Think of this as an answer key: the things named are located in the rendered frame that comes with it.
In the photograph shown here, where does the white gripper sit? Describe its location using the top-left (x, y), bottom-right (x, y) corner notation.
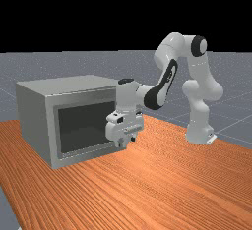
top-left (104, 108), bottom-right (145, 148)

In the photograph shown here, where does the grey microwave oven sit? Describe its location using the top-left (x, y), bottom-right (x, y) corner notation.
top-left (15, 74), bottom-right (133, 171)

